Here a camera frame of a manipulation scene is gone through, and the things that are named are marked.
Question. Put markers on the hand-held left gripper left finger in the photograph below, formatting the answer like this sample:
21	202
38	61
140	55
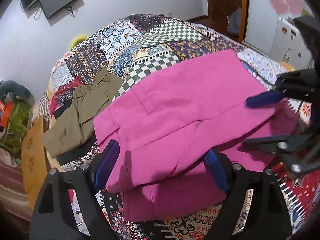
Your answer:
107	162

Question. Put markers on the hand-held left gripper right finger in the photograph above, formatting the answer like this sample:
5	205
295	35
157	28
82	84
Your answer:
216	170

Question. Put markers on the pink pants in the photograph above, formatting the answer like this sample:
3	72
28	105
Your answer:
180	110

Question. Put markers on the green patterned cloth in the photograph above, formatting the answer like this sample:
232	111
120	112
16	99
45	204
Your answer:
16	125

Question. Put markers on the grey bundle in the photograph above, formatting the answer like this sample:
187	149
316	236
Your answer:
17	90

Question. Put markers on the patchwork printed blanket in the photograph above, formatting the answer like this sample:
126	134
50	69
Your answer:
155	42

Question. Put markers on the white cabinet with stickers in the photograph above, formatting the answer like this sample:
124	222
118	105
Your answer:
272	30

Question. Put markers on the black cloth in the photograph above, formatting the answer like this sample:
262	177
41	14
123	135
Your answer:
75	152

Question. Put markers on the brown wooden door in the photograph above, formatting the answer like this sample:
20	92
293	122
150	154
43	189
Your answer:
223	0

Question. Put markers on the striped rug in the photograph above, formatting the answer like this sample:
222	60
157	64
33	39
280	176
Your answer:
12	185

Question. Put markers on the grey blue hanging cloth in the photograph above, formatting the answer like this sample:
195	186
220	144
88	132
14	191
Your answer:
235	21

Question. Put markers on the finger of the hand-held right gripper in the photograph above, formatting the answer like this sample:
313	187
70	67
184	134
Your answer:
272	143
265	98

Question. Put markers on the yellow green round object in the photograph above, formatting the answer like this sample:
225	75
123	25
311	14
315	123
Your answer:
77	41

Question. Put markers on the orange box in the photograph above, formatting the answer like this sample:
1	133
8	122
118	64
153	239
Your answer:
5	113

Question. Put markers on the orange wooden bed board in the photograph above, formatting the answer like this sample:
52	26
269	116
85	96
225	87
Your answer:
35	160

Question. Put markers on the olive green pants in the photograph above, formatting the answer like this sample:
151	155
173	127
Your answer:
82	115

